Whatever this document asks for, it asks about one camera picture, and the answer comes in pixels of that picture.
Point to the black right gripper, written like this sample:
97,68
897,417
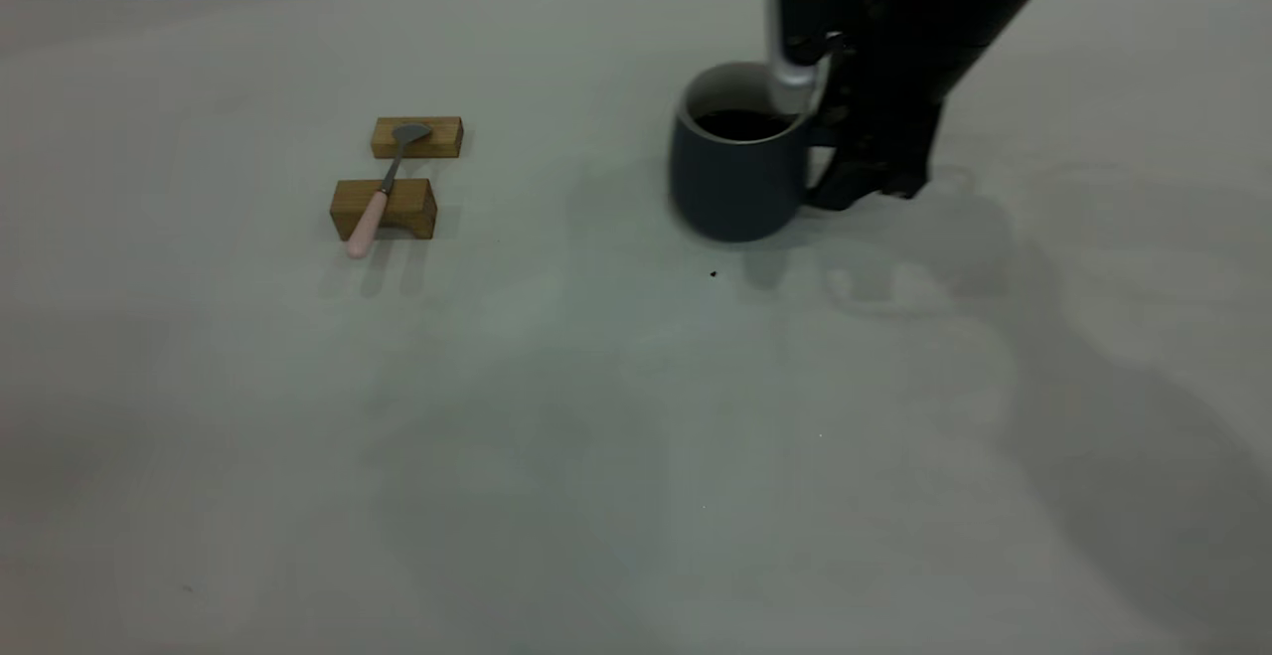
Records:
889,49

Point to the dark coffee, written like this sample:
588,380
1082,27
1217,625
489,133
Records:
735,125

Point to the arched wooden block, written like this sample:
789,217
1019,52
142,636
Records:
350,204

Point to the dark grey ceramic mug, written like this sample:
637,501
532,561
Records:
735,183

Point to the flat wooden block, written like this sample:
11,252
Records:
442,141

